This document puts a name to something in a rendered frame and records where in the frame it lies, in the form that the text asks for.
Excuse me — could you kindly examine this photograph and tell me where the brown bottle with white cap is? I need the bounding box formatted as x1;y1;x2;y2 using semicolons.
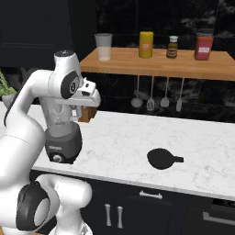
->
165;35;179;60

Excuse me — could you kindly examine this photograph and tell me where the dark dishwasher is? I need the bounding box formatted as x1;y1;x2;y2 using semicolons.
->
186;196;235;235

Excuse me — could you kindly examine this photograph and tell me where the grey hanging slotted spatula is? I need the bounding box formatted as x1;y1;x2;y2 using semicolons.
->
146;75;156;112

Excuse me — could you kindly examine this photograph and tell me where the grey hanging ladle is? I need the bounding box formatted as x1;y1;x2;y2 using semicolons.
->
130;74;144;109

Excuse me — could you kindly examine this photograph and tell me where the silver dishwasher handle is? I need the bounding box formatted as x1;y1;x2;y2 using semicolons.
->
202;211;235;227

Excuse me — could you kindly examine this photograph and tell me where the green potted plant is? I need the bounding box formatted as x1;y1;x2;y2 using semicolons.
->
0;71;18;108

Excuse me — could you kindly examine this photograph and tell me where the dark drawer front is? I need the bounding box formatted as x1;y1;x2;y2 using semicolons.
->
113;183;191;209

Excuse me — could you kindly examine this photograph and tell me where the dark cupboard door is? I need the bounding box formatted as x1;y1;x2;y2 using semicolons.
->
80;179;116;235
114;199;188;235

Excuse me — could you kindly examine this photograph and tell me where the yellow bottle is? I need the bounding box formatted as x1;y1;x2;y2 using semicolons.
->
138;29;155;60

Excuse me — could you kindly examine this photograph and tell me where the red jar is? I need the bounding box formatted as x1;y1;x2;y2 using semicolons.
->
194;34;214;62

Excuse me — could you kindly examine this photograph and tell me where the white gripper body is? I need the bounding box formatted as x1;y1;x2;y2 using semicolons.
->
72;89;102;108

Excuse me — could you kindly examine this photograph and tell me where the silver cupboard door handle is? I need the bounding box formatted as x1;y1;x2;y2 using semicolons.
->
116;206;124;229
104;203;113;228

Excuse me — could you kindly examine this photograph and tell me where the wooden wall shelf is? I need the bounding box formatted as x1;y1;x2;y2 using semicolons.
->
79;47;235;83

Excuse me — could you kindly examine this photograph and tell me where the dark wall cupboard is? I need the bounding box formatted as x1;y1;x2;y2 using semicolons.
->
0;0;96;70

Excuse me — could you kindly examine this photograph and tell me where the clear glass cup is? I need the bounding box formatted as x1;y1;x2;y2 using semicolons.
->
94;32;114;62

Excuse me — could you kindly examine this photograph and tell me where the grey blender with clear jug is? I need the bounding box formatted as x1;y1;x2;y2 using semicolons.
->
40;98;84;165

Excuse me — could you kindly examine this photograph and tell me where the brown wooden block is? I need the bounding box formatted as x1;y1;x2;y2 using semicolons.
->
78;106;98;124

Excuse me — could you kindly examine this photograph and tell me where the silver drawer handle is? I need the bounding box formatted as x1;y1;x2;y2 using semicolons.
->
139;190;164;201

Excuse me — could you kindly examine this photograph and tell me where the black blender lid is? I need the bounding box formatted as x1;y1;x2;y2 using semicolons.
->
146;148;185;171

